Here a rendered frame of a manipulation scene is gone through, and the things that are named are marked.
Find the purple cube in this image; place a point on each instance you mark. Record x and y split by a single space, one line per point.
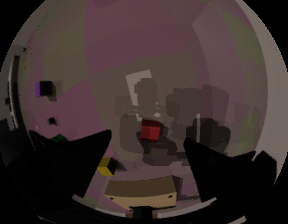
43 88

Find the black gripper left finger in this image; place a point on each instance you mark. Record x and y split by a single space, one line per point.
77 160

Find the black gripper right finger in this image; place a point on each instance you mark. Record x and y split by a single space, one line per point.
211 170

